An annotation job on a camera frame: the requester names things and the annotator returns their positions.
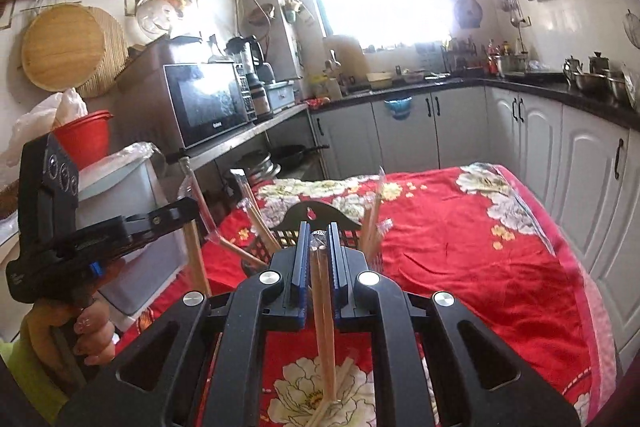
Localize white kitchen cabinets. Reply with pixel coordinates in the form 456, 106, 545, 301
307, 84, 640, 360

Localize hanging wire strainer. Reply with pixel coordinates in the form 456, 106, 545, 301
622, 9, 640, 54

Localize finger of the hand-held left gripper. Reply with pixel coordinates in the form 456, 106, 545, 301
122, 199, 199, 253

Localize black blender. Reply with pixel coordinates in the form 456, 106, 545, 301
225, 35, 274, 118

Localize red floral blanket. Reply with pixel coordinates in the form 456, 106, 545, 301
117, 164, 618, 427

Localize red plastic bucket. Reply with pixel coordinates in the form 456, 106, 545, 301
51, 110, 115, 171

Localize blue plastic basin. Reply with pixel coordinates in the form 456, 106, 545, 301
384, 96, 414, 121

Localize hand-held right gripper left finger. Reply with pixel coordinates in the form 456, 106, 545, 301
57, 221, 311, 427

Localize steel cooking pot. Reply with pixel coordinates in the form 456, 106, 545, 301
494, 53, 532, 76

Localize round wooden cutting board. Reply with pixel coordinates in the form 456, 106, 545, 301
21, 3, 107, 91

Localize person's left hand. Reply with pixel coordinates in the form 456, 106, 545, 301
22, 292, 117, 369

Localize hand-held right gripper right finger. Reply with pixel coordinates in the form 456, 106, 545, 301
327, 221, 583, 427

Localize black frying pan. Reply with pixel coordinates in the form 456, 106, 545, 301
271, 143, 332, 168

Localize stacked steel pots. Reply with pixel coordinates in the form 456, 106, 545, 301
231, 150, 282, 184

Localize grey plastic container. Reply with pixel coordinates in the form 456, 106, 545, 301
264, 79, 297, 111

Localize round wall plate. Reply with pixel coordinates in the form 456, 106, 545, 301
453, 0, 484, 29

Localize white round lid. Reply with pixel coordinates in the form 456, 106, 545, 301
135, 0, 174, 46

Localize white plastic bag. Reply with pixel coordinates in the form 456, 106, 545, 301
6, 88, 90, 168

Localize white storage bin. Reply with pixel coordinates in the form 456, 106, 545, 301
74, 141, 187, 319

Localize black plastic utensil basket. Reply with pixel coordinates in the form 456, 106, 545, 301
242, 201, 385, 278

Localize black kitchen countertop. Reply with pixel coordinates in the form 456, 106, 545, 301
306, 74, 640, 131

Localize wooden chopstick pair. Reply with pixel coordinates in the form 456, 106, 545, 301
359, 166, 395, 260
209, 231, 268, 270
234, 171, 282, 258
309, 229, 337, 402
304, 356, 357, 427
177, 154, 214, 299

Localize hanging kitchen utensils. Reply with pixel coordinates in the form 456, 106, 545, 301
496, 0, 525, 28

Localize round woven mat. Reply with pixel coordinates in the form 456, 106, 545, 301
75, 7, 131, 100

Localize black dish rack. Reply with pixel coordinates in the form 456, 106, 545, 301
441, 38, 489, 76

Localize steel bowl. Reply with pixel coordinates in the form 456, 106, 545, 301
571, 69, 628, 100

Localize black microwave oven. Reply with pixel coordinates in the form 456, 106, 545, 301
163, 61, 259, 151

